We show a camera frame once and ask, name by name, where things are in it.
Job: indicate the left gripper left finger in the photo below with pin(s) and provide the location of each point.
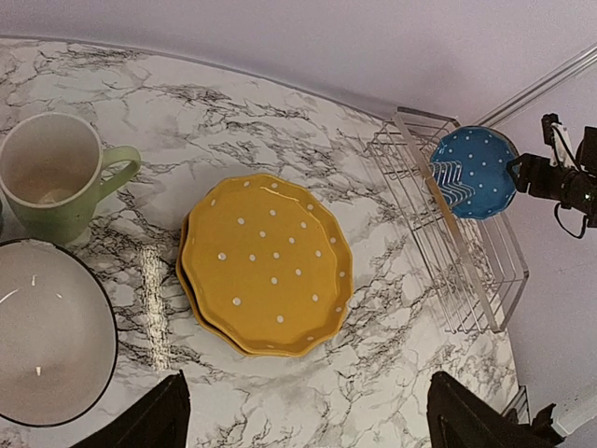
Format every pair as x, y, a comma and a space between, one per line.
158, 419

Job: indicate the yellow dotted plate front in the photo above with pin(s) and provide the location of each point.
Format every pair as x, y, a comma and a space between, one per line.
187, 287

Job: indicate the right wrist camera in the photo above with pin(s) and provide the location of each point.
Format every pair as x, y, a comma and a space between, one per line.
556, 136

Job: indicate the white saucer dark rim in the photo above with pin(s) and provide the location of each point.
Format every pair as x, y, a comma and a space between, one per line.
59, 338

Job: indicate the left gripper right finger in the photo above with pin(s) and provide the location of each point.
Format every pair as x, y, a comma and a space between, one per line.
458, 418

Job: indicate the right aluminium frame post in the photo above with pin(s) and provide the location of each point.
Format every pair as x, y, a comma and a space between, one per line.
569, 69

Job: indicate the blue dotted plate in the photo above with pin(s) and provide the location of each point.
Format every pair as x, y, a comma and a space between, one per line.
480, 156

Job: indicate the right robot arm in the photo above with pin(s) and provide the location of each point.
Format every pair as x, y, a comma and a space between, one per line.
568, 179

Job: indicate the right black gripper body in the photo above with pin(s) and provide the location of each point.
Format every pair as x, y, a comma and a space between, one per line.
544, 181

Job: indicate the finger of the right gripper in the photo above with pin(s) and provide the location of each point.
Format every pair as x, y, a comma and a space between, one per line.
518, 171

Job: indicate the yellow dotted plate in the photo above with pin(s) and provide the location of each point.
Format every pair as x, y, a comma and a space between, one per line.
269, 265
187, 287

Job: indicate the metal wire dish rack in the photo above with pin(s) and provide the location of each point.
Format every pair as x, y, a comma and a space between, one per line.
476, 266

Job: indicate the light green mug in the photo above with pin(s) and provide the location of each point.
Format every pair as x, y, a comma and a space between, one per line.
54, 172

